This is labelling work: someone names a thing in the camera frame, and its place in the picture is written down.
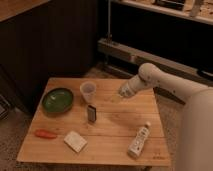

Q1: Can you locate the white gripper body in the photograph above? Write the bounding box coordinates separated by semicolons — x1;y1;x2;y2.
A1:
118;77;141;98

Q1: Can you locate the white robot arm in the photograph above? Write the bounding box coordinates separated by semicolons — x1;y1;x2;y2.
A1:
118;63;213;171

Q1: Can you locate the upright grey eraser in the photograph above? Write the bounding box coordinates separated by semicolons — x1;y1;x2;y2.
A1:
87;105;97;122

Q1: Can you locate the translucent plastic cup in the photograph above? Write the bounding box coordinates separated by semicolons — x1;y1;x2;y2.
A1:
80;81;96;103

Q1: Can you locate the white plastic bottle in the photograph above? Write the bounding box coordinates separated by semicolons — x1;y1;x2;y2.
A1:
127;122;151;159

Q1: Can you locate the wooden table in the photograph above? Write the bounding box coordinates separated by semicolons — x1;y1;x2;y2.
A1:
17;78;171;166

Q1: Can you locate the green bowl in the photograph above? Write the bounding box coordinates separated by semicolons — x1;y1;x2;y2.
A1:
42;87;74;114

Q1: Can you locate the white sponge block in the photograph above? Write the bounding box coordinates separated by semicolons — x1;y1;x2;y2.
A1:
64;131;87;153

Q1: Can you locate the orange carrot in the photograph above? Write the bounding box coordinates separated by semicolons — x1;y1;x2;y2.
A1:
34;129;57;139

